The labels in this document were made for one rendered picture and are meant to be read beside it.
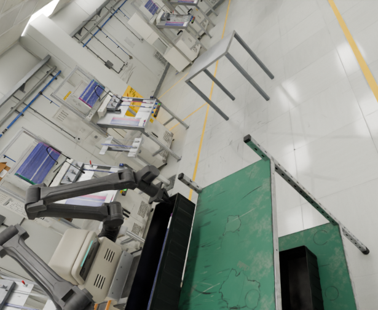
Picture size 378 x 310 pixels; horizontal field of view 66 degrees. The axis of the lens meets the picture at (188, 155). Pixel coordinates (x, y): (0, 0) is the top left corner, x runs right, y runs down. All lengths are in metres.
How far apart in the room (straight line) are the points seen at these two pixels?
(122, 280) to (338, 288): 1.00
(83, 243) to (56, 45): 5.32
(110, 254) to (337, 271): 1.09
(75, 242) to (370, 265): 1.56
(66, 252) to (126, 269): 0.31
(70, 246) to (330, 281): 1.21
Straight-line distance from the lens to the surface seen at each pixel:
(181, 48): 7.35
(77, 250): 1.40
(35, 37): 6.56
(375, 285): 1.96
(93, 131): 4.51
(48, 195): 1.30
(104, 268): 1.50
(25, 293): 3.11
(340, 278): 1.63
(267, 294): 1.02
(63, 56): 6.45
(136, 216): 3.85
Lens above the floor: 1.74
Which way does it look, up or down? 24 degrees down
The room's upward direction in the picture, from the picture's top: 51 degrees counter-clockwise
